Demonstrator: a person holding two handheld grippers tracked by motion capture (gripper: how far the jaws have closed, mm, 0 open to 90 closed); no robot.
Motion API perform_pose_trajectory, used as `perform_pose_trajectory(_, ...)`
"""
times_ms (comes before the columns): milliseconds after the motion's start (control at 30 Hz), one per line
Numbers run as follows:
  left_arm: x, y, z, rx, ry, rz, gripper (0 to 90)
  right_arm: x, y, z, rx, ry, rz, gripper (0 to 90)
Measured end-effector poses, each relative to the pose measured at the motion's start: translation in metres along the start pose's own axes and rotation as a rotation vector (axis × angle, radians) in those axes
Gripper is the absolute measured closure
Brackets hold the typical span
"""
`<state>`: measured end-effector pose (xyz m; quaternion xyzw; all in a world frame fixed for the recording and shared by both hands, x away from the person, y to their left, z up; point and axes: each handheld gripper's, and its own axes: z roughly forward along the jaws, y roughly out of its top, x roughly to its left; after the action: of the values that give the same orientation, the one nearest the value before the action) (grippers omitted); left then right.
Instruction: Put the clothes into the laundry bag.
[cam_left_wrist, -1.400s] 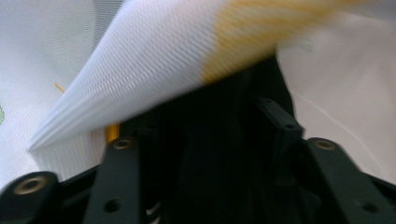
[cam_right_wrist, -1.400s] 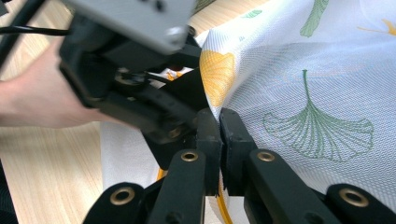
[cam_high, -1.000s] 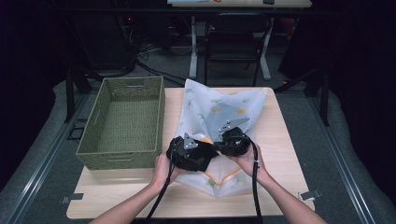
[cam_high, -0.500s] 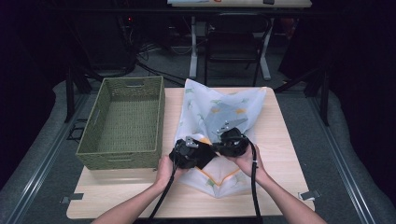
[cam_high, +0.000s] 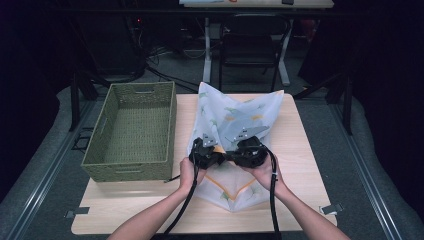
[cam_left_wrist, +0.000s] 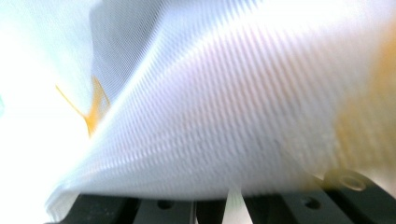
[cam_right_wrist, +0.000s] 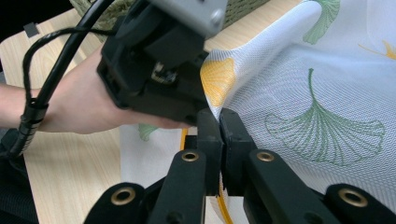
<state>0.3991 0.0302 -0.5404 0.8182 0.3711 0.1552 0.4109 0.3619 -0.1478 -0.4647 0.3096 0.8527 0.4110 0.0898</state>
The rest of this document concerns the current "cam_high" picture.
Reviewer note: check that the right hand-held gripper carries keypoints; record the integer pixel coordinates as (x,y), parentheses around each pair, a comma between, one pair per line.
(250,155)

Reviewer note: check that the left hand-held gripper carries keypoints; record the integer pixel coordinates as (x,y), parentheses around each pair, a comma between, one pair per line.
(205,155)

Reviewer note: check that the white leaf-print mesh laundry bag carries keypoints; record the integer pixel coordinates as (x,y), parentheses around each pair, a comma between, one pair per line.
(230,113)

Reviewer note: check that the green woven basket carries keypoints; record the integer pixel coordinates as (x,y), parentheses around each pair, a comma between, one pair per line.
(133,136)

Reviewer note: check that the person's left hand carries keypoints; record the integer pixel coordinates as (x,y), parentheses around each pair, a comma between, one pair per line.
(187,175)

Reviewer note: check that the person's right hand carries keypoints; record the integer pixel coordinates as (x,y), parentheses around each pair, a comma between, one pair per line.
(266,176)

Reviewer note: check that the grey table clip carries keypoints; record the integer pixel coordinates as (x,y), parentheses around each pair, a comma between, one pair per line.
(77,212)
(331,209)

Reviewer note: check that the black chair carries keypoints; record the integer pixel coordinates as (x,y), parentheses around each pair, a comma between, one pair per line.
(250,50)

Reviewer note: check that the black metal stand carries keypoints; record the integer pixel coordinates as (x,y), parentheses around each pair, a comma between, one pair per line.
(346,100)
(75,100)

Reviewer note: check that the white desk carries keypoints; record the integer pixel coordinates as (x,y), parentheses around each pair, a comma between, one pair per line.
(246,4)

